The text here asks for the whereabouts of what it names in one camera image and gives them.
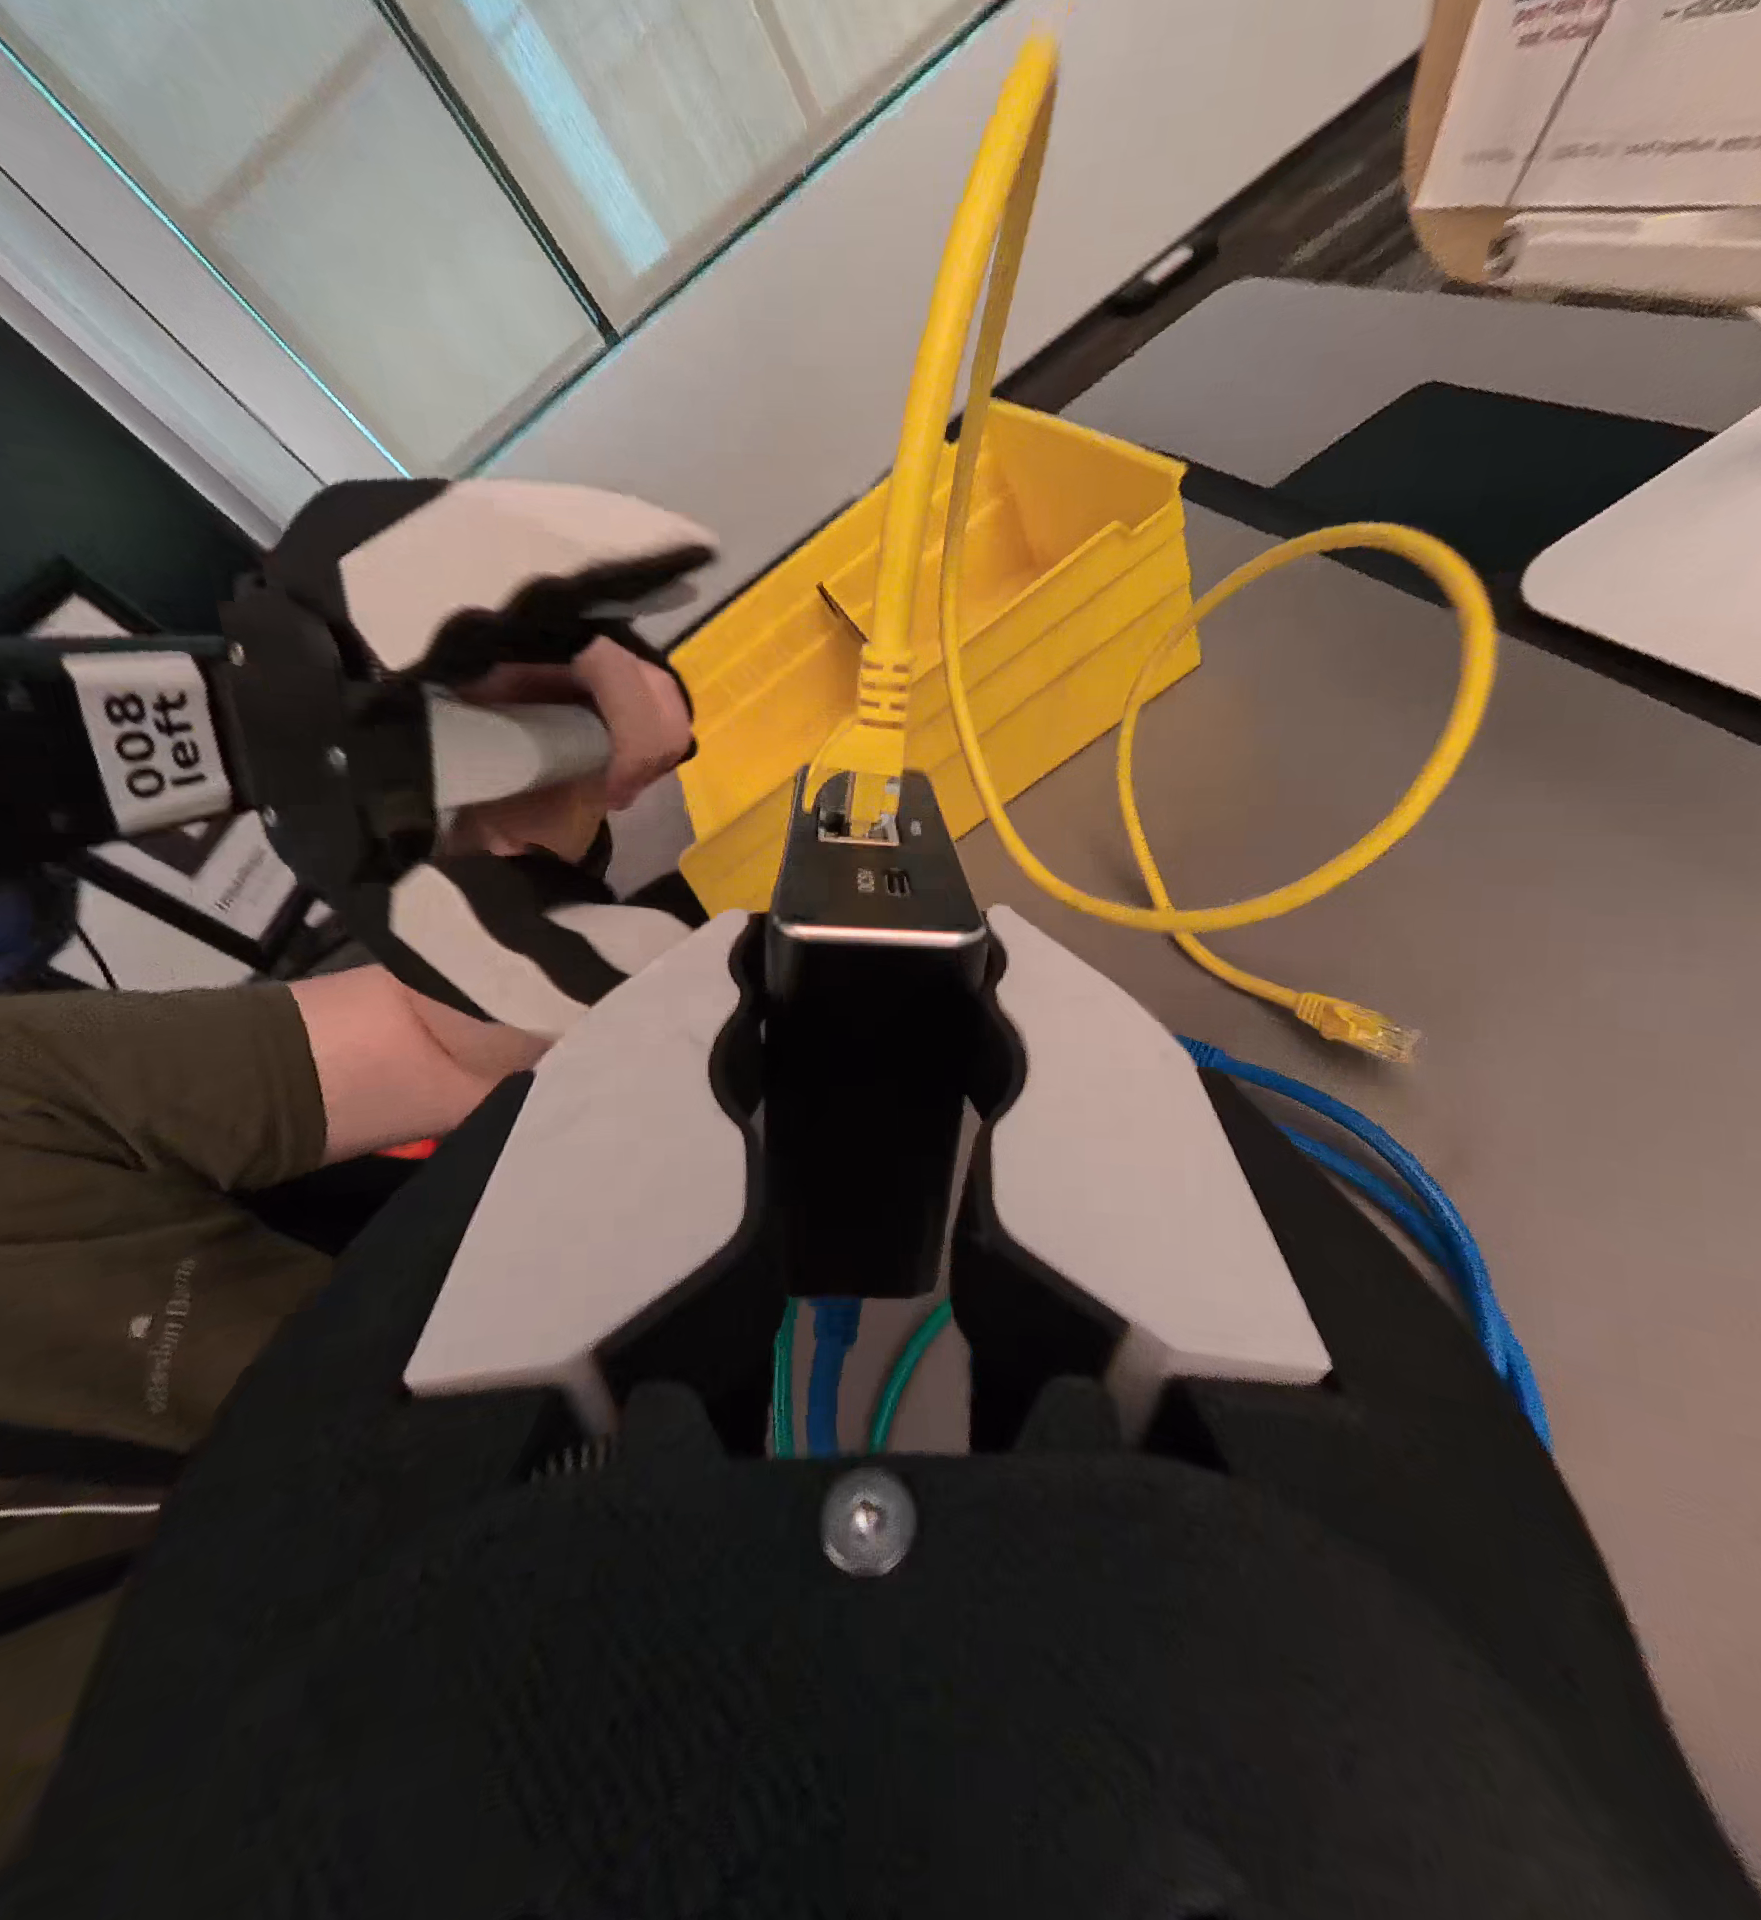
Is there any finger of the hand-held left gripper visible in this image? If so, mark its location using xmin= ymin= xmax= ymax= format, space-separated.
xmin=368 ymin=861 xmax=705 ymax=1045
xmin=337 ymin=478 xmax=720 ymax=679

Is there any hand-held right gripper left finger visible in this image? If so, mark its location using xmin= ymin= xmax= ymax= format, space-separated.
xmin=404 ymin=907 xmax=793 ymax=1447

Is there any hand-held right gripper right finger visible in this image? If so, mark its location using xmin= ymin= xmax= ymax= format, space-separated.
xmin=953 ymin=904 xmax=1335 ymax=1447

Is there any black network switch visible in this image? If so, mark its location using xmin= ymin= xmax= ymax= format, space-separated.
xmin=763 ymin=765 xmax=996 ymax=1301

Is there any green ethernet cable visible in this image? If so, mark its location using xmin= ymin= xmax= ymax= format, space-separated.
xmin=768 ymin=1296 xmax=960 ymax=1460

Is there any blue ethernet cable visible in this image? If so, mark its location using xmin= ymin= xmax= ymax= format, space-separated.
xmin=803 ymin=1035 xmax=1557 ymax=1460

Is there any yellow ethernet cable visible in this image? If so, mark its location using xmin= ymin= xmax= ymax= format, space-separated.
xmin=805 ymin=22 xmax=1502 ymax=1071

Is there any yellow plastic bin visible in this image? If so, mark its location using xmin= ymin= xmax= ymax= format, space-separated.
xmin=666 ymin=397 xmax=1206 ymax=920

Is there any person's left forearm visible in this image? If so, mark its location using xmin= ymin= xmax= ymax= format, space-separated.
xmin=286 ymin=965 xmax=555 ymax=1170

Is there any black framed marker sign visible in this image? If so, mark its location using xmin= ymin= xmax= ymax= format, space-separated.
xmin=2 ymin=558 xmax=315 ymax=974

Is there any large window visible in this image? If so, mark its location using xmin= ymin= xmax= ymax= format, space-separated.
xmin=0 ymin=0 xmax=1009 ymax=484

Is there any small black floor device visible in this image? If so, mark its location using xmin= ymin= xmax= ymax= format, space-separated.
xmin=1106 ymin=240 xmax=1221 ymax=312

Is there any black wrist rest pad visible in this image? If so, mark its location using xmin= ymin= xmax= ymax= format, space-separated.
xmin=1276 ymin=381 xmax=1718 ymax=531

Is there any white board stand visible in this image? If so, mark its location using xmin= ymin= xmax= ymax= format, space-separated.
xmin=1488 ymin=201 xmax=1761 ymax=735

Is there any instruction sheet on stand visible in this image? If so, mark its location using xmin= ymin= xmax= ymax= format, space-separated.
xmin=1407 ymin=37 xmax=1761 ymax=287

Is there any large black wall screen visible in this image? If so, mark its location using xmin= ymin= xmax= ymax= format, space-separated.
xmin=0 ymin=246 xmax=282 ymax=648

